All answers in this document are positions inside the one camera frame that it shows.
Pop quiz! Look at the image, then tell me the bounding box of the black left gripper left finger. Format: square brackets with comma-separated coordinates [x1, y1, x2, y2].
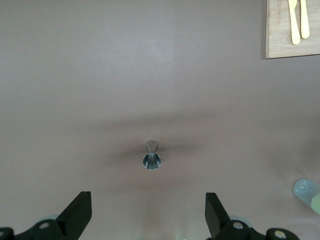
[0, 191, 92, 240]

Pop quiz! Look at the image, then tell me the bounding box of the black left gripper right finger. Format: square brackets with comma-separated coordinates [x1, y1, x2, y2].
[205, 192, 300, 240]

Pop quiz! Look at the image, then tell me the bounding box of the steel jigger measuring cup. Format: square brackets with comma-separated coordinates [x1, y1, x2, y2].
[142, 139, 163, 171]

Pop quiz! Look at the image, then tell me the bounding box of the green frosted bottle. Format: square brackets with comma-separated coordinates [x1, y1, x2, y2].
[292, 178, 320, 216]

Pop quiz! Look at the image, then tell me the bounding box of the wooden cutting board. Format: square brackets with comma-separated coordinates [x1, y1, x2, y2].
[265, 0, 320, 60]

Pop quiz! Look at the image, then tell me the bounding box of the yellow plastic knife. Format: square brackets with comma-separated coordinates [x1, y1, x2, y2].
[287, 0, 301, 46]

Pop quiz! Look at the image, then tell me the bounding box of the yellow plastic fork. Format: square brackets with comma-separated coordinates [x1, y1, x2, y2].
[299, 0, 311, 40]

